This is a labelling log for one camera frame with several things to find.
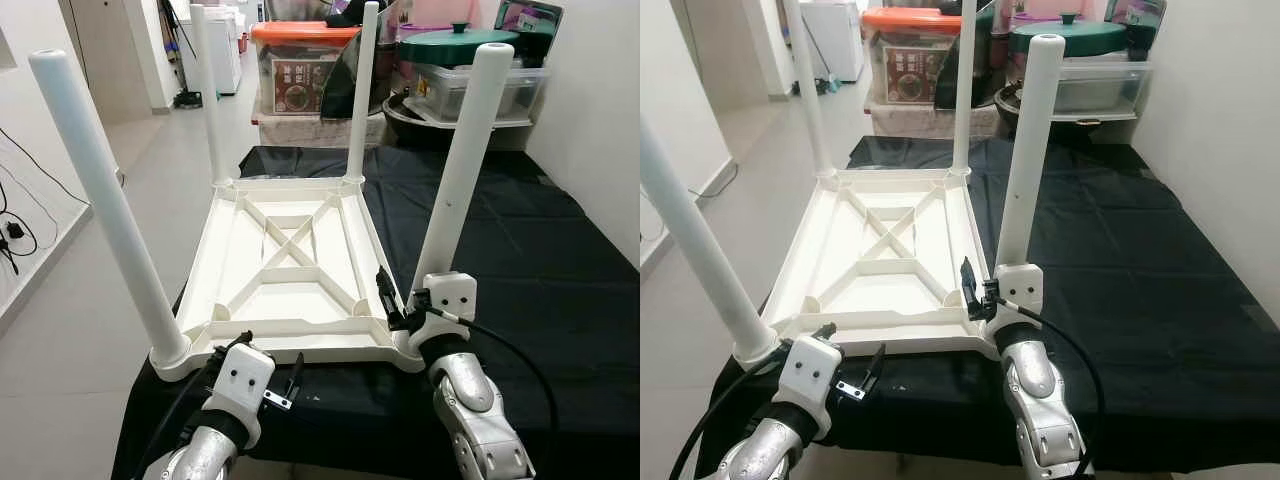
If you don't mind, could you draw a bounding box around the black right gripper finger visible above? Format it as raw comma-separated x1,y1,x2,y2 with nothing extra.
375,265,401,321
958,256,981,313

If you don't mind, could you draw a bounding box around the white plastic table top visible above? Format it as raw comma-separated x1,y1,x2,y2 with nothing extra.
733,165,1021,366
150,175,426,383

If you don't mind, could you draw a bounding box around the black tablecloth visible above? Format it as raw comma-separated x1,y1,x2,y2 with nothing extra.
112,145,641,480
695,135,1280,476

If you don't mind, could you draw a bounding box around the black round pan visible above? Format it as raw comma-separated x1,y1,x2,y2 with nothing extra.
995,85,1141,141
382,92,471,146

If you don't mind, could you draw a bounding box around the beige padded base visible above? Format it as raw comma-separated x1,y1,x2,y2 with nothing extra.
255,110,391,146
865,100,1001,139

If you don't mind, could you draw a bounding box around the shiny black bag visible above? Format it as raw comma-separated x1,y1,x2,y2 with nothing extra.
935,10,1001,109
322,30,401,121

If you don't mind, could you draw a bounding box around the clear plastic storage box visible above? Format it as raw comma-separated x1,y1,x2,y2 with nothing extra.
410,62,551,126
1020,55,1151,116

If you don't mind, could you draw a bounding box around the orange lid storage box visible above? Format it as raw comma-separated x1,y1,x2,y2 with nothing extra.
862,5,963,106
250,20,363,116

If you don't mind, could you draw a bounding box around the green round lid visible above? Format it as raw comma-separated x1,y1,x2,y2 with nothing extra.
398,22,523,66
1010,12,1131,59

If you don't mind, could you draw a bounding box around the white appliance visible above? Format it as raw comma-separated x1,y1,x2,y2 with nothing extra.
178,8,243,96
800,0,866,83

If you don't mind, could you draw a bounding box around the pink storage box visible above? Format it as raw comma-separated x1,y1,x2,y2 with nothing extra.
400,0,481,31
1010,0,1096,21

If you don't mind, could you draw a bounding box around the colourful printed box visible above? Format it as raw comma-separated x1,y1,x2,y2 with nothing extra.
495,0,563,46
1105,0,1166,36

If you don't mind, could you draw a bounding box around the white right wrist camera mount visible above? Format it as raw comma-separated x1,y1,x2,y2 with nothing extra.
410,272,479,346
985,263,1044,336

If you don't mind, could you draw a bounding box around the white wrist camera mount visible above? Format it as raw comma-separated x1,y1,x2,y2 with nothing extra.
210,345,276,426
410,272,479,346
775,335,844,416
985,263,1044,336

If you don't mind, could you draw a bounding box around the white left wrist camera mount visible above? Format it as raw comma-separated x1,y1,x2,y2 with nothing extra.
775,335,844,416
210,345,276,426

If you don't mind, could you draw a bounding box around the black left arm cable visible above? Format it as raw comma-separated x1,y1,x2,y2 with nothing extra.
130,340,231,480
668,345,801,480

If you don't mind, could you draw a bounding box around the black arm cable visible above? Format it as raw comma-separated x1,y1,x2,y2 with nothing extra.
668,345,801,480
425,305,561,480
130,340,231,480
1000,298,1106,480

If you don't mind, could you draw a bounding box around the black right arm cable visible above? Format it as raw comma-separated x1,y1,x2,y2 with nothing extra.
425,305,561,480
1000,298,1106,480

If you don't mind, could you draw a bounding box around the long grey wall cable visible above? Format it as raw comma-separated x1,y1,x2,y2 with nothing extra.
705,160,741,199

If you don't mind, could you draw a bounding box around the looped grey wall cable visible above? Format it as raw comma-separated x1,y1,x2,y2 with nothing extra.
0,125,91,276

